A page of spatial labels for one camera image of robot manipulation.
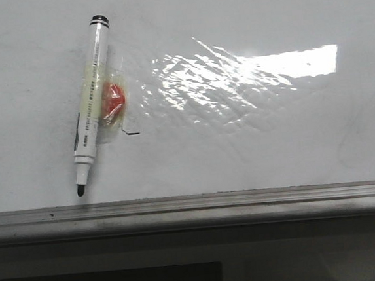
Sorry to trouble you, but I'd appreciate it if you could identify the red magnet taped to marker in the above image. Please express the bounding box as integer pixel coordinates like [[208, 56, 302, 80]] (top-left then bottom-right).
[[100, 82, 126, 126]]

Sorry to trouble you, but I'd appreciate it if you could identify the white black whiteboard marker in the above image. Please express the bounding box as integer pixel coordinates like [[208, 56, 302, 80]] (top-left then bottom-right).
[[74, 15, 110, 197]]

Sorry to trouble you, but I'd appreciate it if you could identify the white whiteboard surface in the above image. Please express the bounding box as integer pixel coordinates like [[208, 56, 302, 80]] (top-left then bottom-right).
[[0, 0, 375, 212]]

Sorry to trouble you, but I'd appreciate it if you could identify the grey metal whiteboard tray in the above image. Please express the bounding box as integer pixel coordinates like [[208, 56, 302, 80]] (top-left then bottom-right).
[[0, 181, 375, 246]]

